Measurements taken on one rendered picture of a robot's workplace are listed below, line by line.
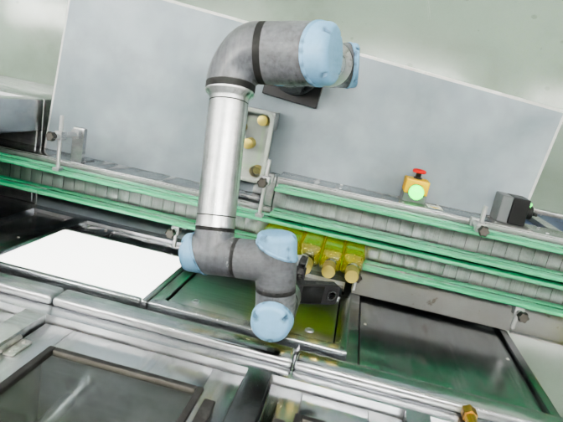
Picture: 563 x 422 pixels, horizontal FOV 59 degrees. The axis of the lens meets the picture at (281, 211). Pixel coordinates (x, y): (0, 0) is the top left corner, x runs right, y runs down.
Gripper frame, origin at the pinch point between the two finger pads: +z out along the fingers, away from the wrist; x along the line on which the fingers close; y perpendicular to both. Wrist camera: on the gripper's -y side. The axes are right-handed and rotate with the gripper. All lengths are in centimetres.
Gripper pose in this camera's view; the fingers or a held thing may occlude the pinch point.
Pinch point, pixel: (304, 267)
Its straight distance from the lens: 122.4
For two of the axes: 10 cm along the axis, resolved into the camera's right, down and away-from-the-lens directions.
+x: -2.1, 9.5, 2.3
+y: -9.6, -2.4, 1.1
